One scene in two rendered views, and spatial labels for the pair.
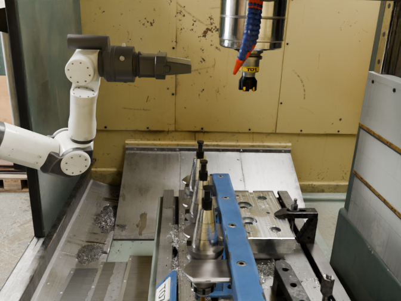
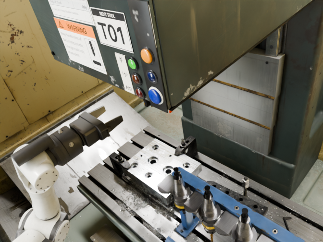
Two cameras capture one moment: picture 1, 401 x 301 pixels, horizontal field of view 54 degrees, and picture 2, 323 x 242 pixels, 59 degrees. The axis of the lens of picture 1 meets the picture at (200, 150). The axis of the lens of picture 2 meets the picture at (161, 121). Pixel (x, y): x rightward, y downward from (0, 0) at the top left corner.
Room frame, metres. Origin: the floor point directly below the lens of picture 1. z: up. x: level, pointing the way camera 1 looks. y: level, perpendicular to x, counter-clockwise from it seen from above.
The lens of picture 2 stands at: (0.34, 0.32, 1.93)
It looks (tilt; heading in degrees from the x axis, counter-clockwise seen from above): 38 degrees down; 325
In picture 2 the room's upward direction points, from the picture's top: 12 degrees counter-clockwise
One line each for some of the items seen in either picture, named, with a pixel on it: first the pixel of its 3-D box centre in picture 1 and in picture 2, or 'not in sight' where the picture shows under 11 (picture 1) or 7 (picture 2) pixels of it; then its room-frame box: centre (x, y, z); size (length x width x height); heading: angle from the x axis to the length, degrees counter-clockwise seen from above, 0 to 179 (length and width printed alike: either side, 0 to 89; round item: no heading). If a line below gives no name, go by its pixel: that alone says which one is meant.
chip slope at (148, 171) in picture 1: (213, 197); (95, 154); (1.67, -0.07, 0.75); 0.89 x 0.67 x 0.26; 94
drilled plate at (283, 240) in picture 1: (245, 219); (160, 168); (1.10, -0.15, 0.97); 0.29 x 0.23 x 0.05; 4
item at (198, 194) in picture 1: (201, 194); (208, 203); (0.67, -0.01, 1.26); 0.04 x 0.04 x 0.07
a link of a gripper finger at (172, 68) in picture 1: (178, 68); (114, 124); (0.95, 0.06, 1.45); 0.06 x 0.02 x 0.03; 93
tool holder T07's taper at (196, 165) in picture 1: (199, 171); (178, 184); (0.78, 0.00, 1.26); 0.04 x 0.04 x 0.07
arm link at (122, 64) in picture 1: (141, 63); (79, 134); (0.99, 0.15, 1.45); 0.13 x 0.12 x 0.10; 3
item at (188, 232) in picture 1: (203, 232); (226, 223); (0.62, -0.01, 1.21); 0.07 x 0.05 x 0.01; 94
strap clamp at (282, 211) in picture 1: (295, 220); (185, 149); (1.09, -0.30, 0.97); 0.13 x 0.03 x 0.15; 94
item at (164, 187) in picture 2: (197, 180); (167, 185); (0.84, 0.00, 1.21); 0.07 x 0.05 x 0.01; 94
